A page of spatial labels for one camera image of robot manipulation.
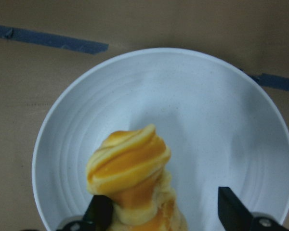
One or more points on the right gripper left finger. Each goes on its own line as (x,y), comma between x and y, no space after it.
(97,217)

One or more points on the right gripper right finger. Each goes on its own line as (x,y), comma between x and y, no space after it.
(234,216)

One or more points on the blue plate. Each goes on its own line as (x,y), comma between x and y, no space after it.
(221,126)

